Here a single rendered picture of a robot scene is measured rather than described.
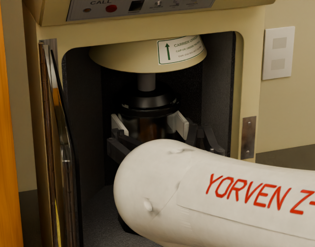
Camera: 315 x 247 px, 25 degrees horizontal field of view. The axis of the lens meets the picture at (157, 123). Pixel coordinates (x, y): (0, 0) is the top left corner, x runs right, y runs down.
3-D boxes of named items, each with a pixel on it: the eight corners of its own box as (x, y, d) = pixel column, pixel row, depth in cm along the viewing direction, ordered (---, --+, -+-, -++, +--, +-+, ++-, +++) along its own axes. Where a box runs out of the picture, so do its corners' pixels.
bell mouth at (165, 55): (76, 40, 112) (75, 6, 110) (182, 29, 117) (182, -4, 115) (106, 80, 97) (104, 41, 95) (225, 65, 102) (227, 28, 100)
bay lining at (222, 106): (44, 194, 128) (29, 1, 113) (179, 171, 135) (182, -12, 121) (74, 273, 107) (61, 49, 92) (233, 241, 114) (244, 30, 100)
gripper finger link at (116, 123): (129, 149, 108) (124, 150, 107) (116, 130, 114) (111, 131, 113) (128, 131, 106) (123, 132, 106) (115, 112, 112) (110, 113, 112)
